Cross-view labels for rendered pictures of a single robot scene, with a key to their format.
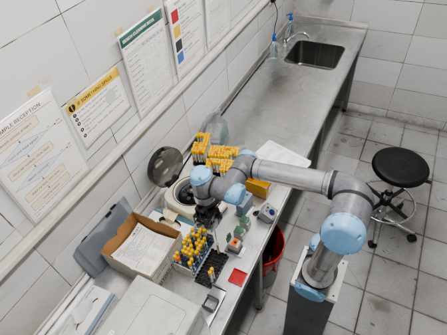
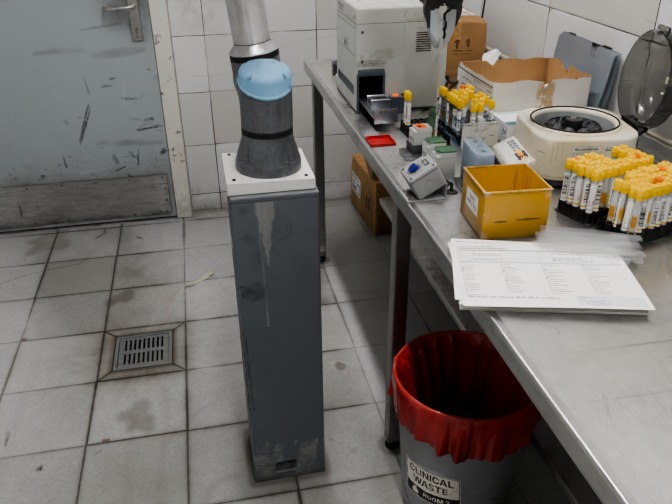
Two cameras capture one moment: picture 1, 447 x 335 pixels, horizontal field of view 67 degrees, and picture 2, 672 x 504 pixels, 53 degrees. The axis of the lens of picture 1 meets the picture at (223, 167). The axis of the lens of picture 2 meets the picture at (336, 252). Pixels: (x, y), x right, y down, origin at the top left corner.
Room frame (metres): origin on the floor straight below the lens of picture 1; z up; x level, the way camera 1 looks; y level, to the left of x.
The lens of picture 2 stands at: (1.81, -1.26, 1.47)
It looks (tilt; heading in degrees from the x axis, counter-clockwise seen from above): 29 degrees down; 136
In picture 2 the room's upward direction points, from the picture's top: 1 degrees counter-clockwise
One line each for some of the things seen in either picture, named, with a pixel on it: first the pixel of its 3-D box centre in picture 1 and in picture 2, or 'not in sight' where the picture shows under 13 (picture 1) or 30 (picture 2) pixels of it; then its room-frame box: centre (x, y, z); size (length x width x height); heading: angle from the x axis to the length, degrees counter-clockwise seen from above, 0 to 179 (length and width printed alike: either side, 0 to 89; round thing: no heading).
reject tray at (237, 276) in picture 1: (237, 277); (380, 140); (0.68, 0.00, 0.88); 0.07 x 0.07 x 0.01; 57
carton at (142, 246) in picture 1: (145, 249); (520, 94); (0.83, 0.41, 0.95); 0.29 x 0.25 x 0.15; 57
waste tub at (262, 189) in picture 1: (260, 181); (503, 200); (1.18, -0.19, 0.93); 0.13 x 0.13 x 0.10; 54
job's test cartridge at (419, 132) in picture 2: (234, 245); (420, 138); (0.82, -0.01, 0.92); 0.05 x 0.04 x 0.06; 58
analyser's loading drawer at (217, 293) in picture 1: (208, 309); (376, 103); (0.54, 0.13, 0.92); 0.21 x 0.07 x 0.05; 147
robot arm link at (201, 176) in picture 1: (202, 182); not in sight; (0.78, 0.08, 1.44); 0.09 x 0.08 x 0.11; 57
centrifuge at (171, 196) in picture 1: (195, 198); (563, 143); (1.11, 0.16, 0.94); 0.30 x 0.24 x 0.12; 49
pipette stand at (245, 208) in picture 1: (244, 205); (476, 168); (1.04, -0.08, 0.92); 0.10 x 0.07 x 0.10; 142
